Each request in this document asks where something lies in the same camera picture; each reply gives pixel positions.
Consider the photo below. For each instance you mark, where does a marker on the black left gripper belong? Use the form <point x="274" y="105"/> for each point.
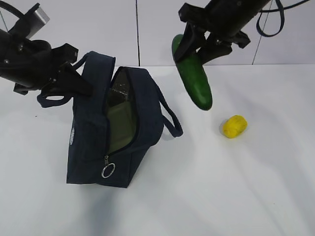
<point x="51" y="70"/>

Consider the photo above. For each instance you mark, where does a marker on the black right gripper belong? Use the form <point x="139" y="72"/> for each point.
<point x="223" y="19"/>

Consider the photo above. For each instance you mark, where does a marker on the dark green cucumber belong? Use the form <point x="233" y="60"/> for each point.
<point x="195" y="80"/>

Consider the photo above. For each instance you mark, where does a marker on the green lidded glass container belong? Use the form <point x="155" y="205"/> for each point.
<point x="123" y="124"/>

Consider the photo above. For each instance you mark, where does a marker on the navy blue lunch bag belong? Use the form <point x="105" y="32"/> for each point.
<point x="89" y="159"/>

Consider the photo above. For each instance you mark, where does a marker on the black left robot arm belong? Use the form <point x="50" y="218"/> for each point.
<point x="14" y="50"/>

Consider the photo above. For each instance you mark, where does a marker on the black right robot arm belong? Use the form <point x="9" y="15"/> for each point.
<point x="252" y="9"/>

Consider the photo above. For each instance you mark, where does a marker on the yellow lemon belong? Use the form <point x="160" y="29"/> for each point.
<point x="234" y="126"/>

